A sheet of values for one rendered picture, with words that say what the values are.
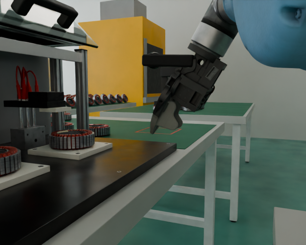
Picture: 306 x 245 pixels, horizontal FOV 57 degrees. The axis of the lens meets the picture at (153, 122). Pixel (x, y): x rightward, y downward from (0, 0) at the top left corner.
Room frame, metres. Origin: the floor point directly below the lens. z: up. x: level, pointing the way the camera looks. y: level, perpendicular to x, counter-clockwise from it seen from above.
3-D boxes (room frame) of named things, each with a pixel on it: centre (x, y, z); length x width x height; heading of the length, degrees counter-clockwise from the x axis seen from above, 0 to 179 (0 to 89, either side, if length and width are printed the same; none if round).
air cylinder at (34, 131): (0.77, 0.34, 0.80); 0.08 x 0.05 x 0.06; 159
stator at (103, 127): (1.09, 0.22, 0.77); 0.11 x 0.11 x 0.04
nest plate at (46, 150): (0.71, 0.21, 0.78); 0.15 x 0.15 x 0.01; 69
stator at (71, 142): (0.71, 0.21, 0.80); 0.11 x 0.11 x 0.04
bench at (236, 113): (2.89, -0.43, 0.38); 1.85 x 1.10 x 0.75; 159
